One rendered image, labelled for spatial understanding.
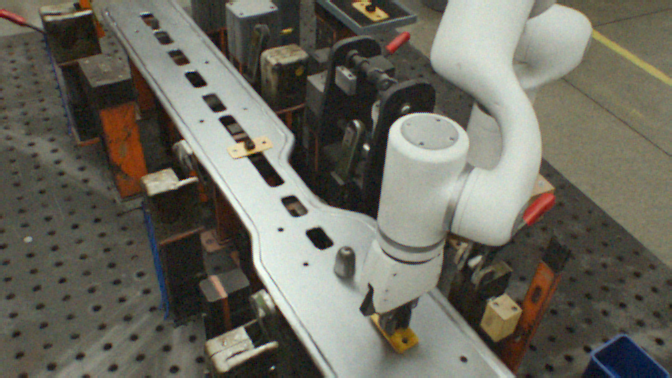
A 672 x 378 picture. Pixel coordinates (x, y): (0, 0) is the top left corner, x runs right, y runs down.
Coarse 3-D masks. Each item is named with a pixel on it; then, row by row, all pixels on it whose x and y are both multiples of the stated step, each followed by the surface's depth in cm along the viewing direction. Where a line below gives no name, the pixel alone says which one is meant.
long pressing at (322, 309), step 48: (144, 0) 158; (144, 48) 140; (192, 48) 142; (192, 96) 127; (240, 96) 128; (192, 144) 116; (288, 144) 116; (240, 192) 106; (288, 192) 107; (288, 240) 98; (336, 240) 99; (288, 288) 91; (336, 288) 92; (432, 288) 92; (336, 336) 85; (384, 336) 86; (432, 336) 86; (480, 336) 86
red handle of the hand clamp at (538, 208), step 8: (536, 200) 88; (544, 200) 87; (552, 200) 87; (528, 208) 88; (536, 208) 87; (544, 208) 87; (528, 216) 87; (536, 216) 87; (520, 224) 88; (528, 224) 87; (520, 232) 88; (480, 256) 88; (472, 264) 88
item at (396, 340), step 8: (376, 320) 86; (400, 328) 85; (408, 328) 86; (392, 336) 84; (400, 336) 85; (408, 336) 85; (416, 336) 85; (392, 344) 84; (400, 344) 84; (408, 344) 84; (416, 344) 84; (400, 352) 83
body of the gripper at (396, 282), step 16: (368, 256) 75; (384, 256) 72; (368, 272) 75; (384, 272) 73; (400, 272) 73; (416, 272) 75; (432, 272) 78; (368, 288) 78; (384, 288) 74; (400, 288) 75; (416, 288) 78; (384, 304) 76; (400, 304) 79
